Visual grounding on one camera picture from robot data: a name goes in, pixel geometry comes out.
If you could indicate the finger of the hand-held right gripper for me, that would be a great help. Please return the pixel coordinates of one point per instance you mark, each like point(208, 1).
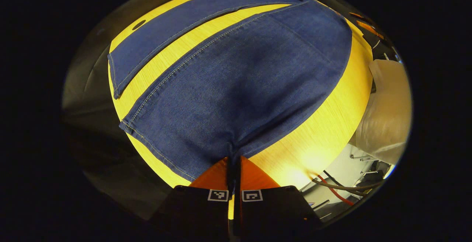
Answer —
point(367, 26)

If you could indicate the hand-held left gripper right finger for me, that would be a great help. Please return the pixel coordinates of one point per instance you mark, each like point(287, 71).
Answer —
point(273, 208)

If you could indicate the blue jeans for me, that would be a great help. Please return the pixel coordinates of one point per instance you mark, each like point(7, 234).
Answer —
point(239, 87)

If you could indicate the white plastic bundle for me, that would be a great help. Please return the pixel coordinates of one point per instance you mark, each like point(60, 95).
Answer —
point(387, 113)

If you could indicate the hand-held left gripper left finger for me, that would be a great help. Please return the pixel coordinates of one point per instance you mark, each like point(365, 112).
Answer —
point(199, 208)

